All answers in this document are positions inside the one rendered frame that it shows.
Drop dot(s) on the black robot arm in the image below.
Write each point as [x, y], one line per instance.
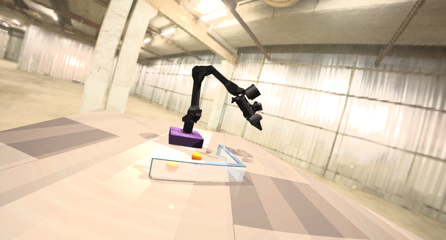
[198, 74]

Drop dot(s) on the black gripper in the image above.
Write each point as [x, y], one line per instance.
[250, 115]

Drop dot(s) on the low clear corner walls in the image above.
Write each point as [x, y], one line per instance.
[190, 171]

